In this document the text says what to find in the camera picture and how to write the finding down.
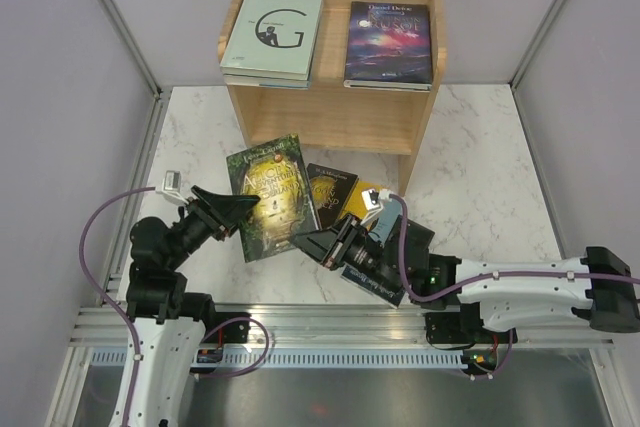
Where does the right aluminium frame post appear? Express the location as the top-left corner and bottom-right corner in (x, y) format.
(508, 0), (599, 91)

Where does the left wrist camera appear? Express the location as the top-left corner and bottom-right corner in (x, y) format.
(155, 170), (187, 205)

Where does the wooden two-tier shelf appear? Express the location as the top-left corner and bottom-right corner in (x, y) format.
(218, 0), (447, 193)

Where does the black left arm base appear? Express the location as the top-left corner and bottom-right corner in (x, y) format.
(201, 312), (250, 347)

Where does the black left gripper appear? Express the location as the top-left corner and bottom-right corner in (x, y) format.
(165, 183), (260, 269)

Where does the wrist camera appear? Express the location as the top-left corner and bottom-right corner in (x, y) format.
(361, 188), (398, 230)
(155, 170), (187, 205)

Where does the yellow paperback book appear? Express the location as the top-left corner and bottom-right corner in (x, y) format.
(334, 180), (383, 224)

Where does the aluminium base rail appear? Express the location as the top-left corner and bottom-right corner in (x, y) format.
(69, 303), (614, 349)

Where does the left aluminium frame post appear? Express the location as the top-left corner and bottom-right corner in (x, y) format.
(68, 0), (164, 101)

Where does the white slotted cable duct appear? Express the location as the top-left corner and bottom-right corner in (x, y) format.
(88, 349), (494, 369)

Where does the purple Robinson Crusoe book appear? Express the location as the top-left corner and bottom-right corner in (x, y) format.
(343, 1), (433, 92)

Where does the black Moon and Sixpence book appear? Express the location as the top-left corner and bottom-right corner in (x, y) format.
(307, 163), (359, 228)

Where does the dark Wuthering Heights book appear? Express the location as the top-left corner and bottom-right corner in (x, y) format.
(340, 215), (434, 308)

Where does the green Alice Wonderland book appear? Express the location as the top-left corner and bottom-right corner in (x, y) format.
(226, 133), (319, 263)

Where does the pale green Gatsby book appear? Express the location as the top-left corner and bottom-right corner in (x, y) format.
(220, 0), (324, 83)

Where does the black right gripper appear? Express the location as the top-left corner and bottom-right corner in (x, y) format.
(288, 212), (401, 295)

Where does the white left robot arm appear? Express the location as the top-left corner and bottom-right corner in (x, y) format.
(111, 186), (260, 426)

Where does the light blue paperback book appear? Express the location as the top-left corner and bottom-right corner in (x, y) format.
(369, 199), (402, 244)

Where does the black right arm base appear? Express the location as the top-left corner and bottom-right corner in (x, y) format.
(423, 312), (518, 348)

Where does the aluminium frame post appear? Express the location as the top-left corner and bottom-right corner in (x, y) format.
(68, 0), (164, 101)
(508, 0), (599, 91)

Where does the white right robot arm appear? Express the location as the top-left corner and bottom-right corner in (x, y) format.
(292, 215), (639, 344)

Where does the blue 20000 Leagues book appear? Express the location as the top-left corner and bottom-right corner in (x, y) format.
(223, 74), (311, 90)

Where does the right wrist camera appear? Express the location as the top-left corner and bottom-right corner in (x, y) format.
(361, 188), (398, 230)

